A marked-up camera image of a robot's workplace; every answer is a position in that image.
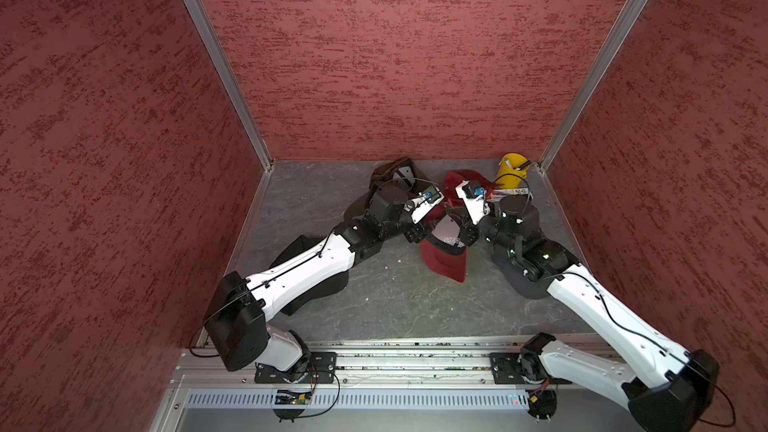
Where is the red baseball cap front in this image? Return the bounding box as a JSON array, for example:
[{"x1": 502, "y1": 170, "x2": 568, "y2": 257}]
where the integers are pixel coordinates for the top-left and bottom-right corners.
[{"x1": 420, "y1": 204, "x2": 469, "y2": 283}]

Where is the red baseball cap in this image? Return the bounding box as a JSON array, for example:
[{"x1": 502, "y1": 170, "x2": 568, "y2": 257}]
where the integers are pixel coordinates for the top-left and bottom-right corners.
[
  {"x1": 442, "y1": 169, "x2": 499, "y2": 205},
  {"x1": 420, "y1": 204, "x2": 469, "y2": 283}
]

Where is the dark grey baseball cap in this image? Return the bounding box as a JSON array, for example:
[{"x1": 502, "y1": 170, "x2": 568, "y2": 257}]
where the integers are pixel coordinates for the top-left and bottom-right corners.
[{"x1": 491, "y1": 240, "x2": 549, "y2": 300}]

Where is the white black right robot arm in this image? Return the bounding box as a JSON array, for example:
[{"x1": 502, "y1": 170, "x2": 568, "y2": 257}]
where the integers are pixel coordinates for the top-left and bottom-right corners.
[{"x1": 456, "y1": 182, "x2": 719, "y2": 431}]

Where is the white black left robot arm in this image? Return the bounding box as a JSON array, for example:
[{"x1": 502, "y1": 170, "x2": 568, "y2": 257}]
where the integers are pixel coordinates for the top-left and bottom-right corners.
[{"x1": 203, "y1": 182, "x2": 444, "y2": 379}]

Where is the red baseball cap back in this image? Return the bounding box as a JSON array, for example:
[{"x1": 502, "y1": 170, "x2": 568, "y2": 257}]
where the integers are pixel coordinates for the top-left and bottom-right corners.
[{"x1": 442, "y1": 169, "x2": 499, "y2": 205}]

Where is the brown baseball cap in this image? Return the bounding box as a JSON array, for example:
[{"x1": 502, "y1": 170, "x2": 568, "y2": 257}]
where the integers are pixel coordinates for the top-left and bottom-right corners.
[{"x1": 343, "y1": 157, "x2": 437, "y2": 220}]

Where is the black baseball cap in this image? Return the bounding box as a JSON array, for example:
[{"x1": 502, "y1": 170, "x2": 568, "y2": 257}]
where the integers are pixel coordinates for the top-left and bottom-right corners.
[{"x1": 262, "y1": 233, "x2": 355, "y2": 316}]

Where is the white toothpaste box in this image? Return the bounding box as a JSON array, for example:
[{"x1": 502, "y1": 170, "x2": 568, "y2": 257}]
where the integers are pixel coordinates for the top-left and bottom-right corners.
[{"x1": 488, "y1": 187, "x2": 531, "y2": 202}]

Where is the yellow plastic bucket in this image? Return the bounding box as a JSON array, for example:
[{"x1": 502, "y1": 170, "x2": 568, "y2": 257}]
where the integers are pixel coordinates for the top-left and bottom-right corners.
[{"x1": 494, "y1": 153, "x2": 531, "y2": 190}]

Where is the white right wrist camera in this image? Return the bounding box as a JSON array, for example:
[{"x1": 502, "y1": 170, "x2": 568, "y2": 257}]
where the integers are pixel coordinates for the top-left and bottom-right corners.
[{"x1": 455, "y1": 180, "x2": 489, "y2": 223}]

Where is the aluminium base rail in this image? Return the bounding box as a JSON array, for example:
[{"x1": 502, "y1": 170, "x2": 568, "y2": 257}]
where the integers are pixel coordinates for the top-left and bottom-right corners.
[{"x1": 173, "y1": 335, "x2": 637, "y2": 391}]

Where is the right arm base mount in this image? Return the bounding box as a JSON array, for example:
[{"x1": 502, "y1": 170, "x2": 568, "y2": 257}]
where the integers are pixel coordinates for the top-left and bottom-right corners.
[{"x1": 489, "y1": 353, "x2": 571, "y2": 387}]

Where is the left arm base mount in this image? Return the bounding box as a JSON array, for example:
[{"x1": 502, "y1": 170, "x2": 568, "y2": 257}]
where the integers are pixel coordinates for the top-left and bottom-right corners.
[{"x1": 254, "y1": 352, "x2": 338, "y2": 386}]

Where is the aluminium corner post right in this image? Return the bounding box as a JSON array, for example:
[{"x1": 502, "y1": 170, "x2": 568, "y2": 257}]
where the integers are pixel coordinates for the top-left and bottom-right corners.
[{"x1": 538, "y1": 0, "x2": 649, "y2": 175}]

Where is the aluminium corner post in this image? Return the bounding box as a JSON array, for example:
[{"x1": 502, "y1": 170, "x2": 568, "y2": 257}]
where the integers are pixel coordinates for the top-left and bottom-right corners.
[
  {"x1": 538, "y1": 0, "x2": 649, "y2": 175},
  {"x1": 182, "y1": 0, "x2": 274, "y2": 174}
]

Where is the aluminium corner post left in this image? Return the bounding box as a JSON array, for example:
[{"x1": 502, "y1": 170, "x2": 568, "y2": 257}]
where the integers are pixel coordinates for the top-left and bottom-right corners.
[{"x1": 182, "y1": 0, "x2": 274, "y2": 174}]

